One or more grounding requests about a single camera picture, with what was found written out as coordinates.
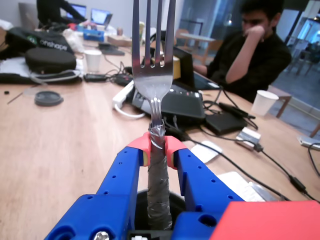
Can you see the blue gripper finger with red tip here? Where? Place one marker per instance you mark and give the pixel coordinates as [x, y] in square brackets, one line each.
[200, 185]
[112, 200]

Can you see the white computer mouse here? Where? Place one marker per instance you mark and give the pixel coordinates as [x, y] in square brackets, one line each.
[207, 151]

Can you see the black power adapter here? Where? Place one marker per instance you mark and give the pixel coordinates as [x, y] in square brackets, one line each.
[225, 123]

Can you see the white usb hub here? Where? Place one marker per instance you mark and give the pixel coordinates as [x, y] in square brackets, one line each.
[248, 136]

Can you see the black box device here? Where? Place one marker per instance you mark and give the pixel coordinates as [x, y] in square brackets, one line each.
[182, 105]

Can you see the black flat console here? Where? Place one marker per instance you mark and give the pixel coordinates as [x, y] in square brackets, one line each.
[183, 92]

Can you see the white power strip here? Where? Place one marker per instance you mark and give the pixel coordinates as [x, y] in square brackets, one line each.
[122, 96]

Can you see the white paper cup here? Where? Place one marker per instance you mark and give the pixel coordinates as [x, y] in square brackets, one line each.
[93, 61]
[265, 102]

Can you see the white flat gadget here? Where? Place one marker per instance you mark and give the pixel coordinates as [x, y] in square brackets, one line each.
[310, 142]

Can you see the black laptop lid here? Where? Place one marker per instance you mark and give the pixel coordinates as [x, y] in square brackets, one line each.
[186, 67]

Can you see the yellow item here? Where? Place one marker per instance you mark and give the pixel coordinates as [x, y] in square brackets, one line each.
[176, 67]

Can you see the gray round lid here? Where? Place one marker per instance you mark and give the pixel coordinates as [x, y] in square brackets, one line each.
[48, 98]

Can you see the small black adapter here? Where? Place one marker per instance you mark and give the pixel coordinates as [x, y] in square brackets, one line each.
[95, 77]

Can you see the person in black shirt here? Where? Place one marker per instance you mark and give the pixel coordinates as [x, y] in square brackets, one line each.
[250, 62]

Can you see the black oval case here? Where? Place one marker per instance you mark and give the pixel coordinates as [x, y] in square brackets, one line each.
[50, 60]

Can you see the black flat sleeve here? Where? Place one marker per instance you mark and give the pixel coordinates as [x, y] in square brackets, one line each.
[15, 78]

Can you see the cardboard box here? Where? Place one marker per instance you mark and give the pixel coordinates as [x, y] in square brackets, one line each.
[118, 40]

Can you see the blue box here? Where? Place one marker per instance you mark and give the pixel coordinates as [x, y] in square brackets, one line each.
[93, 35]

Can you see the black printed bag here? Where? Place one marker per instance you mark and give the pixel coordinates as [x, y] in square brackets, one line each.
[50, 41]

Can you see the open laptop with lit screen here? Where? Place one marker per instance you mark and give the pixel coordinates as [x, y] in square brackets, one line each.
[78, 10]
[100, 16]

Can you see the background person in black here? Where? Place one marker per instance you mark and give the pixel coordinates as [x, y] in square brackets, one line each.
[50, 12]

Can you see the red wrist camera mount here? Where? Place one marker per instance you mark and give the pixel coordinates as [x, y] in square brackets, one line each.
[270, 222]

